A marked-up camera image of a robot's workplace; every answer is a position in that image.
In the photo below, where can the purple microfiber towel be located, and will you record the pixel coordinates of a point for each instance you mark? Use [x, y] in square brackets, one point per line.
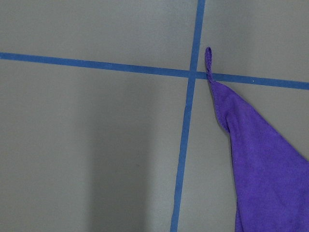
[271, 178]

